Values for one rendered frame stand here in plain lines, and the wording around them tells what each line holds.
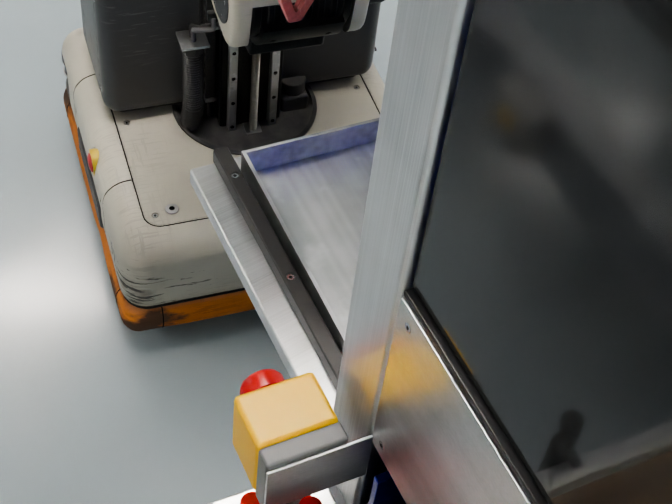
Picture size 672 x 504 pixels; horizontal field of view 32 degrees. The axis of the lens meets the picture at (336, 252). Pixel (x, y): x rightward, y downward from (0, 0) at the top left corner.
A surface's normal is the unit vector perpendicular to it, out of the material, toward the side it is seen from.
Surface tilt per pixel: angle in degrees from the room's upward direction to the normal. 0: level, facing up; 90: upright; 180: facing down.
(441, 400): 90
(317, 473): 90
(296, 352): 0
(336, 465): 90
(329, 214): 0
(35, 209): 0
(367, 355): 90
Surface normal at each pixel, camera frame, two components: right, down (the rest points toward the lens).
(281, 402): 0.09, -0.65
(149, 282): 0.22, 0.75
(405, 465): -0.90, 0.27
